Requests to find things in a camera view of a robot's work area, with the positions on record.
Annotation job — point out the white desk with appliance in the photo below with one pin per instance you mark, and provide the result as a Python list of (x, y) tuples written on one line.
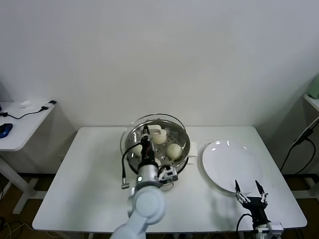
[(312, 100)]

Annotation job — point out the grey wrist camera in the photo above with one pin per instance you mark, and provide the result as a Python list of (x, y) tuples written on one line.
[(169, 173), (276, 227)]

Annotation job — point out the round glass pot lid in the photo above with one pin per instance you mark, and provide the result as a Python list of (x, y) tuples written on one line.
[(157, 130)]

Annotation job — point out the small white crumpled object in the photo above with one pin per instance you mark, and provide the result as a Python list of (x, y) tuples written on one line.
[(26, 104)]

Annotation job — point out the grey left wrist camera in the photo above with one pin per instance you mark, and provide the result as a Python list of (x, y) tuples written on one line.
[(169, 173)]

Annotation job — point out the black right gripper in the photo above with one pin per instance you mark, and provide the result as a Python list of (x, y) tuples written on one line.
[(256, 207)]

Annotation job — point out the white side desk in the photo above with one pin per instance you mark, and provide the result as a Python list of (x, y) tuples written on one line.
[(25, 124)]

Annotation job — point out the stainless steel steamer basket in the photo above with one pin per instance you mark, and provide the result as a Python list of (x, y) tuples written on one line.
[(182, 165)]

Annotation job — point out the large white plate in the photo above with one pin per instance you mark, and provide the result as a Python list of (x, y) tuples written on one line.
[(224, 164)]

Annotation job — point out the white steamed baozi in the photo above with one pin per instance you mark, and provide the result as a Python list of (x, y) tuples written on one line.
[(173, 152), (137, 150), (159, 139)]

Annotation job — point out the pale green appliance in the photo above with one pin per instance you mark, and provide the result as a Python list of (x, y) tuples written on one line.
[(314, 87)]

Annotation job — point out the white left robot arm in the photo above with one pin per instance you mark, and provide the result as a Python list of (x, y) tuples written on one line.
[(147, 204)]

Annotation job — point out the blue computer mouse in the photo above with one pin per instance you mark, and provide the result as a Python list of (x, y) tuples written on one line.
[(5, 130)]

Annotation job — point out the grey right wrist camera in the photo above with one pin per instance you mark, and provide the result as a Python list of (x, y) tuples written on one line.
[(276, 227)]

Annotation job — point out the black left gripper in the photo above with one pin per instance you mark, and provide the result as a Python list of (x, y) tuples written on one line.
[(147, 152)]

